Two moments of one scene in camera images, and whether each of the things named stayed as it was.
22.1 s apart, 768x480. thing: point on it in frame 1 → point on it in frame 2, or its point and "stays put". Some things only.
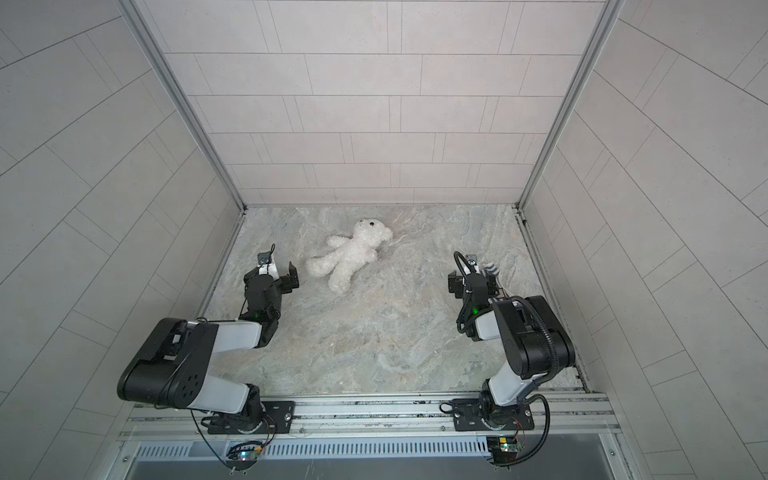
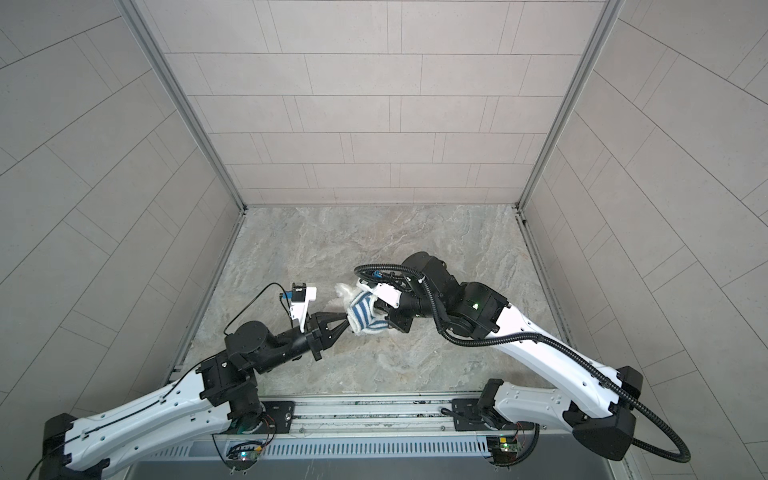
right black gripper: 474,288 → 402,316
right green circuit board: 504,449 stays put
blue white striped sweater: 488,267 → 359,314
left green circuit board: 245,451 stays put
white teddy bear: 350,254 → 348,293
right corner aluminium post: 596,42 stays put
